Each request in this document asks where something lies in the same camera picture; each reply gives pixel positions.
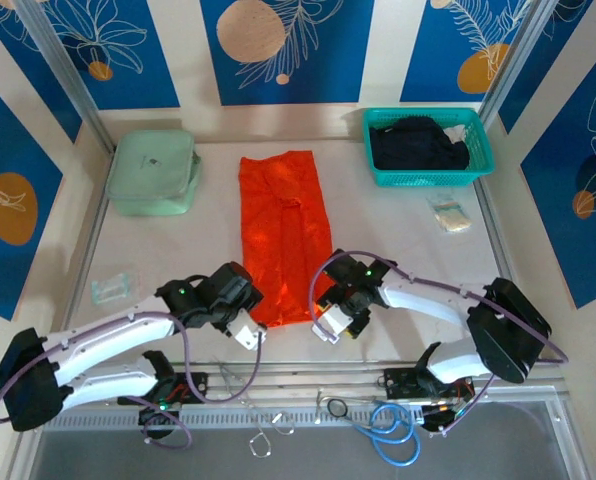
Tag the orange t-shirt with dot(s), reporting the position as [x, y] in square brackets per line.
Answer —
[278, 225]

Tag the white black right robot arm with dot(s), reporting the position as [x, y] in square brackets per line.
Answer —
[428, 300]

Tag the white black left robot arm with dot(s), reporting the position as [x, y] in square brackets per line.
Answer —
[108, 335]

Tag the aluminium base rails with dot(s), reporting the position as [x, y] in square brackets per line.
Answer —
[288, 385]

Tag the small clear plastic bag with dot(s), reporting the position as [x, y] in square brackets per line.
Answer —
[113, 289]

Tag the plastic bag with beige contents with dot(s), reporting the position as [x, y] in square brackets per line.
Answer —
[453, 220]

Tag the dark navy t-shirt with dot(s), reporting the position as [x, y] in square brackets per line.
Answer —
[413, 145]

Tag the mint green storage case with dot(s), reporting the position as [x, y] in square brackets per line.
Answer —
[148, 170]

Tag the white crumpled cloth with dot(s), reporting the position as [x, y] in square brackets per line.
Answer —
[455, 132]

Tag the teal plastic basket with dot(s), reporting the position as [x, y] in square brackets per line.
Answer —
[480, 150]

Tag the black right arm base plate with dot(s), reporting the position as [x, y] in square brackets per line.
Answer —
[395, 382]

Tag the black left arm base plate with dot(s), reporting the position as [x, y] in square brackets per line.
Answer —
[200, 387]

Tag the aluminium frame post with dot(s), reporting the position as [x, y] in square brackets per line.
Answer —
[68, 75]
[518, 60]

